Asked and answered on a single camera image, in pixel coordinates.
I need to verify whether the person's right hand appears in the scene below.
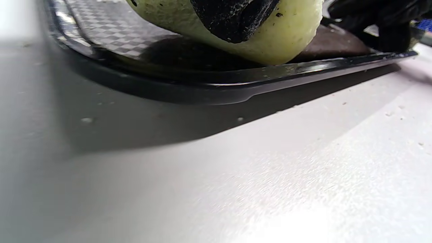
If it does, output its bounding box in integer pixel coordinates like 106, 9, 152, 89
327, 0, 432, 53

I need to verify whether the person's left hand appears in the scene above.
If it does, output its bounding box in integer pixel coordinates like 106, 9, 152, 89
191, 0, 280, 44

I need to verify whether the yellow round sponge pad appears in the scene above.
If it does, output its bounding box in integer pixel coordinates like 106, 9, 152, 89
127, 0, 324, 65

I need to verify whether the brown leather bag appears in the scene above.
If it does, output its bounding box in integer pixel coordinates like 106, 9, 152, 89
290, 25, 375, 63

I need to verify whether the black plastic tray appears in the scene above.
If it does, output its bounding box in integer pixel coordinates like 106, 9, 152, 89
44, 0, 419, 105

